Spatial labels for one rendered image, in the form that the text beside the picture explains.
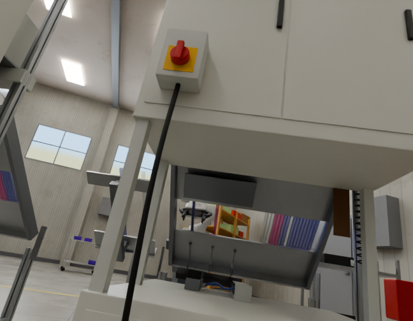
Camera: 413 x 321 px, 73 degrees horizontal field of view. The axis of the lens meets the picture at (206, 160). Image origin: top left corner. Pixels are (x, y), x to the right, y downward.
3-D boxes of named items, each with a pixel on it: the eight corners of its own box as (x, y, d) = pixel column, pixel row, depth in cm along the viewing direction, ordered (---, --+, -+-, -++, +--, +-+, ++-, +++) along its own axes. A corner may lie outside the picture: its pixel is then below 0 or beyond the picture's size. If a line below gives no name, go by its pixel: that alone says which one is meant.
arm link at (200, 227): (187, 235, 200) (193, 203, 209) (212, 239, 200) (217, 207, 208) (187, 234, 189) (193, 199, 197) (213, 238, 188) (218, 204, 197)
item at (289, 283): (171, 265, 140) (175, 255, 147) (305, 289, 134) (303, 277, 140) (172, 263, 140) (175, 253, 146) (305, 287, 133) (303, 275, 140)
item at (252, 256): (173, 260, 142) (174, 255, 145) (304, 283, 136) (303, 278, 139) (174, 231, 134) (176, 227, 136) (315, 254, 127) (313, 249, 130)
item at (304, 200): (174, 203, 123) (176, 197, 128) (326, 227, 117) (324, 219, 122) (176, 134, 109) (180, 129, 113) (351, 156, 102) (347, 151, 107)
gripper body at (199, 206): (189, 195, 148) (185, 204, 138) (208, 199, 147) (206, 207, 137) (188, 208, 151) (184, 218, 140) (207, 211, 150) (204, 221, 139)
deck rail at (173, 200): (167, 265, 140) (171, 256, 146) (171, 265, 140) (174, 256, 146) (171, 133, 109) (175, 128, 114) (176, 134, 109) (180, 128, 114)
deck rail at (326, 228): (305, 289, 134) (303, 279, 140) (309, 290, 134) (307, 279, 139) (351, 156, 102) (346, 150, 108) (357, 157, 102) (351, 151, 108)
